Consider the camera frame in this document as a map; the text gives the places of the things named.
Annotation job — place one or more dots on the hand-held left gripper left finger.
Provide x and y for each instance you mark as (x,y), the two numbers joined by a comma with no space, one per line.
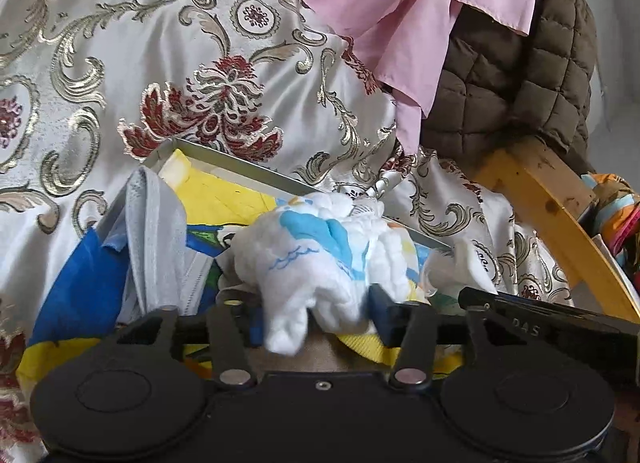
(255,328)

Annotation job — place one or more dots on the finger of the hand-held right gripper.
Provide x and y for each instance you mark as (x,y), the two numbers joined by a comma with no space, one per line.
(575,338)

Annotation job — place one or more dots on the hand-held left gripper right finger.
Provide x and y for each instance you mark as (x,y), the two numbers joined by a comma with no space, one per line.
(382,318)

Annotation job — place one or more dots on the white cloth with blue print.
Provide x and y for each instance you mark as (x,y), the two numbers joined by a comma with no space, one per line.
(310,268)

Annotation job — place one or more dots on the box with cartoon cloth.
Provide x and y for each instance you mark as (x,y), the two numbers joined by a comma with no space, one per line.
(215,193)

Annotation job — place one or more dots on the colourful patterned cloth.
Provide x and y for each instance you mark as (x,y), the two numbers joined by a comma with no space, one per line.
(615,213)

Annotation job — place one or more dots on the grey cloth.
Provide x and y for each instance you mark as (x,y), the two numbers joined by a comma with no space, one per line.
(155,223)

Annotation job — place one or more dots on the brown quilted jacket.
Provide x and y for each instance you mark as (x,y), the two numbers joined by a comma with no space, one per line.
(500,93)

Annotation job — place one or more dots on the floral satin blanket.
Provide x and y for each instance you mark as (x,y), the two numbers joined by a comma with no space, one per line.
(125,93)

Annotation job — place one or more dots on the wooden chair frame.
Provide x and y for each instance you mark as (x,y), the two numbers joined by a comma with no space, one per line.
(540,183)

